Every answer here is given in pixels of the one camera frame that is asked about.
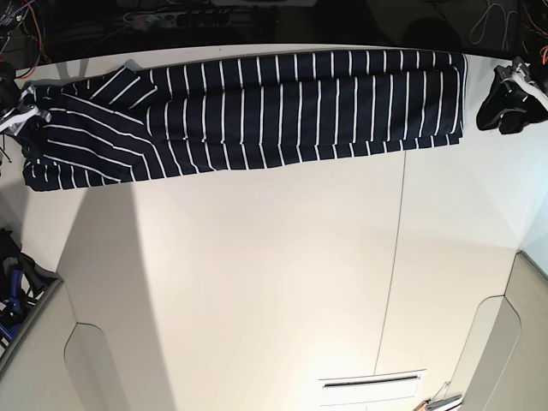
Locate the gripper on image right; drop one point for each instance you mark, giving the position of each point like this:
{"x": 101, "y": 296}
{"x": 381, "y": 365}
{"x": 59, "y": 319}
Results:
{"x": 512, "y": 99}

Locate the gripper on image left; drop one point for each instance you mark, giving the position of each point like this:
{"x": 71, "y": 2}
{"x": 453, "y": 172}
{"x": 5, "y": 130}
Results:
{"x": 19, "y": 106}

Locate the navy white striped T-shirt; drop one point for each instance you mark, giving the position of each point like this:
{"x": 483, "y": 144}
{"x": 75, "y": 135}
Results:
{"x": 247, "y": 113}

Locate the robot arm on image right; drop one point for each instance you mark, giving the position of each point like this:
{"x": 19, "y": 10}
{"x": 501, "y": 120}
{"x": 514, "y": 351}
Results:
{"x": 532, "y": 33}

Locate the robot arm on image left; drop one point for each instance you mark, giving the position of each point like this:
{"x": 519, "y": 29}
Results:
{"x": 22, "y": 51}

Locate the tools at bottom edge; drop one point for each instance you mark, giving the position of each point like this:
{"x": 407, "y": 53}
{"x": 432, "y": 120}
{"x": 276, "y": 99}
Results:
{"x": 439, "y": 403}

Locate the black cable ties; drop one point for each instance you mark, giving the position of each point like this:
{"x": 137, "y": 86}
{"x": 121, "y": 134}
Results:
{"x": 3, "y": 150}

